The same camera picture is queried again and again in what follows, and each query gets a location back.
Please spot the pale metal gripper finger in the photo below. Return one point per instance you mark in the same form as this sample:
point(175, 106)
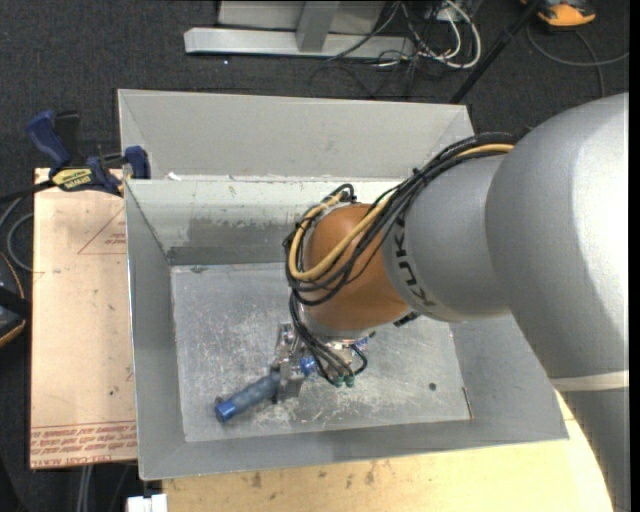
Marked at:
point(280, 382)
point(296, 387)

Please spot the grey metal bin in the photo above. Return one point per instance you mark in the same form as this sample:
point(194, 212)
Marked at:
point(225, 310)

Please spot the brown cardboard board, red print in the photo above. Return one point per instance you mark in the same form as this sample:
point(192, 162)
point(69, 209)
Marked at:
point(80, 310)

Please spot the black cylinder on white bracket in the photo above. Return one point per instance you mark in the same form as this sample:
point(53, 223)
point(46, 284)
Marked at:
point(406, 319)

